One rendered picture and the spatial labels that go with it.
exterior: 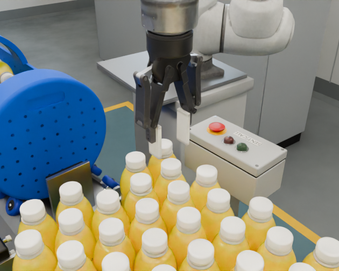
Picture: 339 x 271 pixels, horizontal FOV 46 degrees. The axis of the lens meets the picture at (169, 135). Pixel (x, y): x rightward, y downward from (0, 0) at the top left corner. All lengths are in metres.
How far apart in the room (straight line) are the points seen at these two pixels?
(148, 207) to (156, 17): 0.30
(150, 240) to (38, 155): 0.36
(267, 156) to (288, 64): 1.75
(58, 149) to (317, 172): 2.09
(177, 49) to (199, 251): 0.30
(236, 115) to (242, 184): 0.64
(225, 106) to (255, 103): 1.13
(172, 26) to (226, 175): 0.36
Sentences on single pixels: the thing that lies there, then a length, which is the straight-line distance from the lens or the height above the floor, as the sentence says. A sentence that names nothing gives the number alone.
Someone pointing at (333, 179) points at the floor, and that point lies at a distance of 2.71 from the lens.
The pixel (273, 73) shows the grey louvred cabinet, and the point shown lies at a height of 0.63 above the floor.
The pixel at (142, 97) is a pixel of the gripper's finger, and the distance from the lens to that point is 0.64.
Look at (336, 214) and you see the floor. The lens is 2.46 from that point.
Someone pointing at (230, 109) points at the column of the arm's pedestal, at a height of 0.90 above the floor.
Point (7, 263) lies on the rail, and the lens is 0.81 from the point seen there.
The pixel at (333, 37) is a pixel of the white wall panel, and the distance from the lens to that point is 3.61.
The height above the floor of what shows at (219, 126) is 1.11.
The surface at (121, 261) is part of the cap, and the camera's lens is 0.59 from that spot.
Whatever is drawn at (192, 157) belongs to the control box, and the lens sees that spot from 0.90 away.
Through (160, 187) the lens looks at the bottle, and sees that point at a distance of 0.77.
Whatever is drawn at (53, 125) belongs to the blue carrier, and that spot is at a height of 1.13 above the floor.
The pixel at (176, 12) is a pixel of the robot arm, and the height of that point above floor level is 1.40.
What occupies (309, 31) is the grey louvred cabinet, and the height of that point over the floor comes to 0.83.
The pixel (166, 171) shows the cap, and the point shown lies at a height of 1.10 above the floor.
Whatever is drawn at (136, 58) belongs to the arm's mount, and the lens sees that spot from 1.50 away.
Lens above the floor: 1.55
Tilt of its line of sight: 32 degrees down
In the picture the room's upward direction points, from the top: straight up
